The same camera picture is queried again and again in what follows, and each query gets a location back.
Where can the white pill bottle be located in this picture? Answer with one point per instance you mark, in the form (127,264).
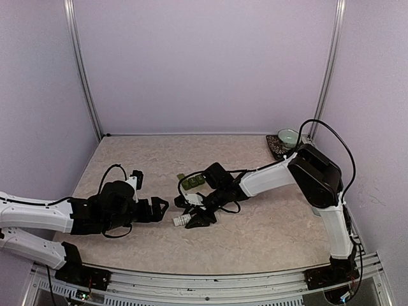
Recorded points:
(181,220)

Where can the front aluminium rail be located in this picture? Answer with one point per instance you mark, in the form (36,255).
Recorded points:
(127,287)

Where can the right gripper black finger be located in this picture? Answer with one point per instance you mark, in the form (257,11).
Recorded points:
(179,202)
(201,221)

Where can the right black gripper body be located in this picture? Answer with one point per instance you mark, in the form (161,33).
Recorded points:
(218,197)

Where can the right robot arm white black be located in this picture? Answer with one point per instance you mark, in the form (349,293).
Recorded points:
(320,181)

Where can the right aluminium frame post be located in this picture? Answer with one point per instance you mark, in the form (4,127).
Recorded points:
(336,34)

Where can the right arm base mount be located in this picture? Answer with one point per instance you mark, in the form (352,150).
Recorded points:
(326,276)

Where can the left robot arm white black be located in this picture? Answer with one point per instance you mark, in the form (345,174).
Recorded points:
(115,205)

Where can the pale green bowl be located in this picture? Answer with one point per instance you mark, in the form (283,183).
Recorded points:
(288,138)

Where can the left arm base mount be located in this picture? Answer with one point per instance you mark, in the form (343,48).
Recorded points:
(85,276)

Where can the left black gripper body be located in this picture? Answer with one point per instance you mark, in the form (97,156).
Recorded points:
(143,216)

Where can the black patterned tray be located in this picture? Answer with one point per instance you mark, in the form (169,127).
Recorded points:
(277,148)

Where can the green pill organizer box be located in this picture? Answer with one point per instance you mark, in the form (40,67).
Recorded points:
(191,182)

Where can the aluminium frame post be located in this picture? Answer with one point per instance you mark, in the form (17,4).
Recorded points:
(69,8)
(336,34)

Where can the left aluminium frame post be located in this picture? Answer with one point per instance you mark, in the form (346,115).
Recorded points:
(69,8)

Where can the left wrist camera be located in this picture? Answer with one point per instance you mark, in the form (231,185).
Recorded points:
(137,176)

